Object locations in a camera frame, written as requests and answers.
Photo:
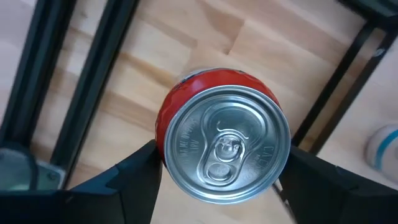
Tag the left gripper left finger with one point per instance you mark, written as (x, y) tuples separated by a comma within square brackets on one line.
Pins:
[(77, 205)]

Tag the black aluminium table frame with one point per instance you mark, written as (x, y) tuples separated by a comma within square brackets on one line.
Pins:
[(94, 77)]

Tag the orange Fanta can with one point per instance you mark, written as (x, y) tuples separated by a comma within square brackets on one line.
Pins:
[(224, 140)]

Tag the black metal shelf frame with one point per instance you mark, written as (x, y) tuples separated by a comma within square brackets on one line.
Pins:
[(331, 87)]

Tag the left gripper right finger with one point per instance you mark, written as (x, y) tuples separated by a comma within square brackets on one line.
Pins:
[(342, 199)]

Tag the blue Red Bull can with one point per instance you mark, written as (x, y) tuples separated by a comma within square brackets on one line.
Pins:
[(384, 152)]

